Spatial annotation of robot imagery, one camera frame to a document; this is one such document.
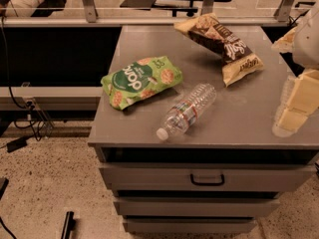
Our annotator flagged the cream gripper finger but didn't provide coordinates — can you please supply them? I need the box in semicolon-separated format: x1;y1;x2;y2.
276;109;308;132

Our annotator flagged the black bar on floor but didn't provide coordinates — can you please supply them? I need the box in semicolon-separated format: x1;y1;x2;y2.
61;211;76;239

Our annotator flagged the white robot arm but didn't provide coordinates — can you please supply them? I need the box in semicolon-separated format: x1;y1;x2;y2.
272;3;319;137

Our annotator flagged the seated person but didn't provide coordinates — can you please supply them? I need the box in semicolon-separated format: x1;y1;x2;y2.
0;0;67;18

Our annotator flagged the bottom grey drawer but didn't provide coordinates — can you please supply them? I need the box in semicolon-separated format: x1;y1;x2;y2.
124;218;256;233

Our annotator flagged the black cable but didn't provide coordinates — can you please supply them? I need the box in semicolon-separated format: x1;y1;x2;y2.
0;15;48;142

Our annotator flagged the middle grey drawer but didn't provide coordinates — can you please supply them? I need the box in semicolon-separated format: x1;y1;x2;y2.
114;197;279;217

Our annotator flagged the black power adapter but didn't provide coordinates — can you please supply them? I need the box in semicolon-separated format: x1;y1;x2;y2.
6;137;27;152

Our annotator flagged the black drawer handle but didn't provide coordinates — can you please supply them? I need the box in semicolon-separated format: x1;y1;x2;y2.
189;174;225;186

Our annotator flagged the brown and yellow chip bag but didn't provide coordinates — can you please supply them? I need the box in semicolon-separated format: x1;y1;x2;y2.
174;13;264;87

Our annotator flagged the aluminium frame rail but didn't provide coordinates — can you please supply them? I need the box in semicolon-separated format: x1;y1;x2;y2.
12;87;103;111

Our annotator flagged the clear plastic water bottle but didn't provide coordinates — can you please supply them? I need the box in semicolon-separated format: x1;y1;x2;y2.
157;84;217;140

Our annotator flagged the top grey drawer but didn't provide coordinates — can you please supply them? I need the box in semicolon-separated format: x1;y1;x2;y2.
100;163;315;192

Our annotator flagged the grey drawer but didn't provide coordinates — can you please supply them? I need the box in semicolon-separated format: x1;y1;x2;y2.
114;197;279;217
124;218;256;233
100;163;315;192

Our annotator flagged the green snack bag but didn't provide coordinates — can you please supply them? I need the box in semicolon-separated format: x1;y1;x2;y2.
101;56;182;111

